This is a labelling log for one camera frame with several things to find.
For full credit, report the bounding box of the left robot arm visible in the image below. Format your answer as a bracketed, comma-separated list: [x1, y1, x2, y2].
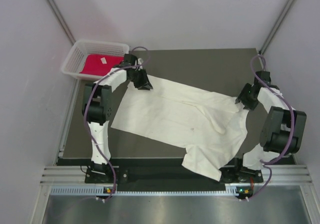
[82, 54, 153, 183]

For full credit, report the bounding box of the white t shirt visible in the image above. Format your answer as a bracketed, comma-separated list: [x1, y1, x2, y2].
[112, 76, 248, 181]

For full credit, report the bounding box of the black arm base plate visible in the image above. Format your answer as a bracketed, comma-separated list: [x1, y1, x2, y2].
[84, 166, 263, 185]

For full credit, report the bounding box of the white slotted cable duct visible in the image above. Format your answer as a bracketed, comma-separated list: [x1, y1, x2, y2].
[50, 186, 250, 196]

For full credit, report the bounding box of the white plastic laundry basket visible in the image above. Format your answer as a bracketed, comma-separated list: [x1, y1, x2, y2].
[61, 39, 130, 81]

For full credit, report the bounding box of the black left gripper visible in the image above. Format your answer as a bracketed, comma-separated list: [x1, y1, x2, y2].
[128, 68, 153, 90]

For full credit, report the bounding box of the red folded t shirt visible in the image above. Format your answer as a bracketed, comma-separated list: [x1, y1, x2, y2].
[80, 54, 124, 76]

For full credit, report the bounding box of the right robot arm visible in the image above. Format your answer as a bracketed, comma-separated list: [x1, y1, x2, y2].
[220, 70, 307, 183]

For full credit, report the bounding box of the aluminium front rail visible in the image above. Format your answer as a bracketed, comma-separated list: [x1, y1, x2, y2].
[40, 165, 313, 185]

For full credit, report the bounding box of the left aluminium frame post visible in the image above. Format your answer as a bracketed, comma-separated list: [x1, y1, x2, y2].
[45, 0, 76, 46]

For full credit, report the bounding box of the right aluminium frame post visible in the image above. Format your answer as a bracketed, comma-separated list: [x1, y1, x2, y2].
[258, 0, 297, 55]

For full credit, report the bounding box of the aluminium frame post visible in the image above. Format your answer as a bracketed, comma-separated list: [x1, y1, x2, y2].
[45, 0, 76, 46]
[258, 0, 297, 55]

